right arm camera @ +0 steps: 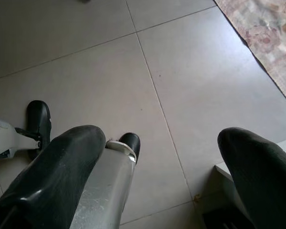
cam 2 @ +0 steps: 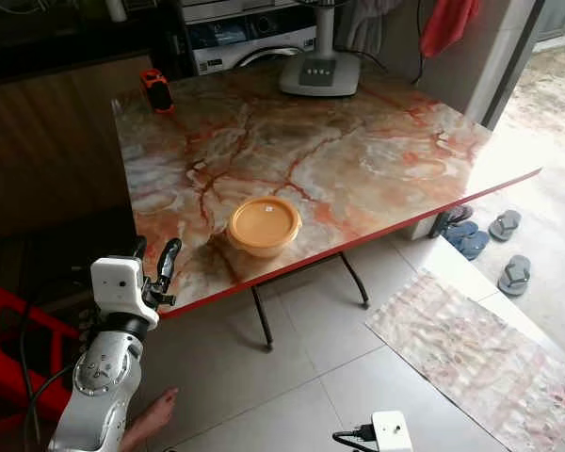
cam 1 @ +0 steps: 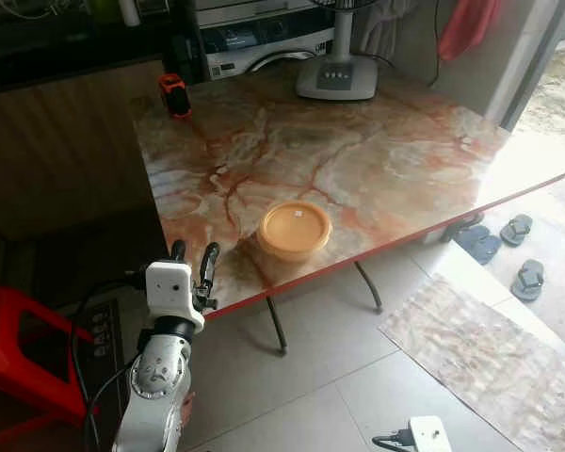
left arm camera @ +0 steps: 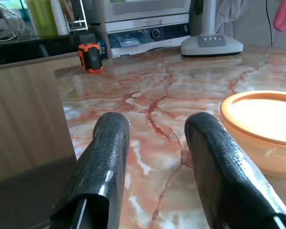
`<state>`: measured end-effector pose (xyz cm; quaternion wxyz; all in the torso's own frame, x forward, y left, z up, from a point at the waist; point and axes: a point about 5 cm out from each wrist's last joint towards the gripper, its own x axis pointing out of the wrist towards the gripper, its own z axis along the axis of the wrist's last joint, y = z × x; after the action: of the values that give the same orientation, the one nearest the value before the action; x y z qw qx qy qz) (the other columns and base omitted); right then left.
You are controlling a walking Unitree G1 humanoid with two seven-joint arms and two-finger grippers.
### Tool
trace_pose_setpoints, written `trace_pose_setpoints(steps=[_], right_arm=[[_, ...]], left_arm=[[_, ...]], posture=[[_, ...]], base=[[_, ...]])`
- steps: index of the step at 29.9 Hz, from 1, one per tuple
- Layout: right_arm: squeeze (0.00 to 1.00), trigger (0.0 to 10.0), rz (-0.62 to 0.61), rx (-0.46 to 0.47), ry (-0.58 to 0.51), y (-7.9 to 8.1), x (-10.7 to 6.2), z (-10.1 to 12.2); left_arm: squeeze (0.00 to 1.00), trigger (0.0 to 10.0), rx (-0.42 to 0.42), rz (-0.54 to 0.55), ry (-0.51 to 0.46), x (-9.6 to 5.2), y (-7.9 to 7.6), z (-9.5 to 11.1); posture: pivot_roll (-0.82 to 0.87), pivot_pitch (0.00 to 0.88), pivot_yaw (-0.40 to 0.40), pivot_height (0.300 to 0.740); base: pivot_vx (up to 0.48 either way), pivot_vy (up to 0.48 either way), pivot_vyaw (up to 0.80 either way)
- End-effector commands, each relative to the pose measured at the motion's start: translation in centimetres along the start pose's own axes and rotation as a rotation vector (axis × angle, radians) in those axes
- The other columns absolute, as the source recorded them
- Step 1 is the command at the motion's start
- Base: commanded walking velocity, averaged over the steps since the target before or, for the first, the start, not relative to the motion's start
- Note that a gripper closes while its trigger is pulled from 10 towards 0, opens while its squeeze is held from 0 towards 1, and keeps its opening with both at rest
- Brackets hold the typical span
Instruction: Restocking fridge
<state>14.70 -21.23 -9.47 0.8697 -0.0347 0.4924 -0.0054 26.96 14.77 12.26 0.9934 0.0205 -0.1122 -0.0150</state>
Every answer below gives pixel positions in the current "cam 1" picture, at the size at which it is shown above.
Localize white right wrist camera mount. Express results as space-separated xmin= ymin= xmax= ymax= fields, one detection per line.
xmin=407 ymin=415 xmax=453 ymax=452

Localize red plastic stool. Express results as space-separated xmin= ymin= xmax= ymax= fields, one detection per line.
xmin=0 ymin=287 xmax=95 ymax=444

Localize black metal table leg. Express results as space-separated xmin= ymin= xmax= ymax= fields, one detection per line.
xmin=353 ymin=261 xmax=383 ymax=312
xmin=266 ymin=297 xmax=288 ymax=354

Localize orange black tape measure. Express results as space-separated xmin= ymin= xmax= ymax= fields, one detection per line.
xmin=158 ymin=73 xmax=192 ymax=120

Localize white plastic bottle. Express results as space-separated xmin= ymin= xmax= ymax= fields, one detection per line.
xmin=120 ymin=0 xmax=142 ymax=26

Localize red hanging cloth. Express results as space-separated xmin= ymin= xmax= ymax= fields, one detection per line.
xmin=437 ymin=0 xmax=502 ymax=62

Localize grey slipper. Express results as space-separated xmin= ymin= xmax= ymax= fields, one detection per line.
xmin=510 ymin=259 xmax=545 ymax=302
xmin=500 ymin=215 xmax=534 ymax=248

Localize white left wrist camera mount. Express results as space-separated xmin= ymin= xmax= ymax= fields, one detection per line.
xmin=146 ymin=262 xmax=206 ymax=331

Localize brown wooden cabinet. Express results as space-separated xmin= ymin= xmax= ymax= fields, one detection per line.
xmin=0 ymin=61 xmax=166 ymax=241

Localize grey hanging cloth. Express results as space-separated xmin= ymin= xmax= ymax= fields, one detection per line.
xmin=353 ymin=0 xmax=415 ymax=57

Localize orange lidded plastic container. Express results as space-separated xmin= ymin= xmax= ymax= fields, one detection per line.
xmin=256 ymin=200 xmax=333 ymax=263

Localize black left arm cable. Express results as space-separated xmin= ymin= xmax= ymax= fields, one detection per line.
xmin=69 ymin=273 xmax=152 ymax=445

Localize bare human foot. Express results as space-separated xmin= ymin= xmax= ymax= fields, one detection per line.
xmin=177 ymin=391 xmax=197 ymax=429

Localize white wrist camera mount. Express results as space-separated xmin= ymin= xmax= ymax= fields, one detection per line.
xmin=407 ymin=415 xmax=453 ymax=452
xmin=146 ymin=262 xmax=206 ymax=331

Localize blue slipper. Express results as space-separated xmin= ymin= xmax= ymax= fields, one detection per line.
xmin=454 ymin=224 xmax=491 ymax=253
xmin=469 ymin=235 xmax=503 ymax=266

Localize grey standing fan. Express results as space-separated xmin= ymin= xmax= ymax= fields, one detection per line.
xmin=296 ymin=0 xmax=379 ymax=102

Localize black appliance with round buttons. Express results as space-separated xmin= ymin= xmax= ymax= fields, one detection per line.
xmin=71 ymin=297 xmax=137 ymax=415

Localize white washing machine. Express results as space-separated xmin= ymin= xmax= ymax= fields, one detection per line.
xmin=196 ymin=0 xmax=335 ymax=81

